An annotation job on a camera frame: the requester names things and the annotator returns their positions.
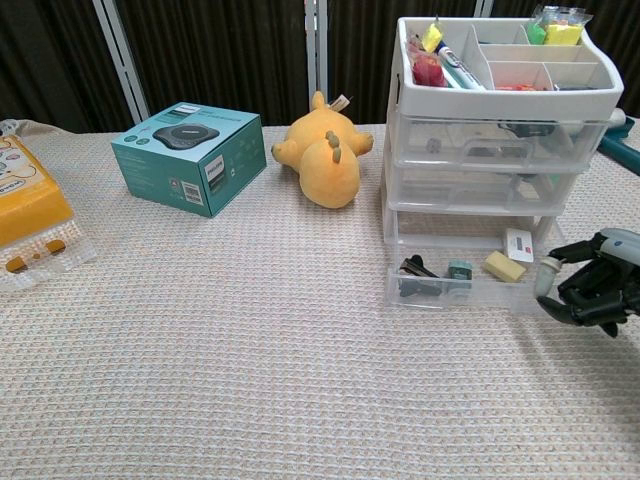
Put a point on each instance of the yellow eraser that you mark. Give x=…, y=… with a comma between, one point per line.
x=504, y=266

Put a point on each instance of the yellow plush toy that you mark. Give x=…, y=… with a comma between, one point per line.
x=325, y=170

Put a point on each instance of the teal lint roller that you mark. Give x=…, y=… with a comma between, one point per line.
x=620, y=147

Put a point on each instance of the black folding screen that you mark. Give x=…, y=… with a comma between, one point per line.
x=225, y=50

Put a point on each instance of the red and orange small pieces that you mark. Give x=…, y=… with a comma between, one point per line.
x=520, y=87

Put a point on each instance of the yellow cartoon snack package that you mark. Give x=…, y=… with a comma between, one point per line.
x=30, y=200

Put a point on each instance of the yellow clay pack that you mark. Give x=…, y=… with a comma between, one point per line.
x=564, y=32

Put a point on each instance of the red wrapped candy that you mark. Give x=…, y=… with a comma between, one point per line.
x=429, y=71

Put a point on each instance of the teal speaker box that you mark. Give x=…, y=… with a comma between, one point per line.
x=165, y=165

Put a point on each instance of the clear plastic drawer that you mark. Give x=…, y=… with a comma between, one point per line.
x=500, y=195

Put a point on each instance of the green marker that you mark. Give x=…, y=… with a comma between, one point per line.
x=457, y=81

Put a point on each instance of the green clay pack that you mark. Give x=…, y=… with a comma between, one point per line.
x=536, y=32

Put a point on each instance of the black binder clip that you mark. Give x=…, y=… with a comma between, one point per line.
x=420, y=270

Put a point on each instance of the white drawer organizer with stationery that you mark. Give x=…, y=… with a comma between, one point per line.
x=500, y=97

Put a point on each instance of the small yellow packet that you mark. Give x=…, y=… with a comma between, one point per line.
x=433, y=36

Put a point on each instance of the white labelled card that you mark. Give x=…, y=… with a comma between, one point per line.
x=520, y=246

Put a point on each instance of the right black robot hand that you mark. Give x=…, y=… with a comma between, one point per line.
x=595, y=285

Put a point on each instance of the beige woven tablecloth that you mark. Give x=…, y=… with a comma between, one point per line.
x=250, y=375

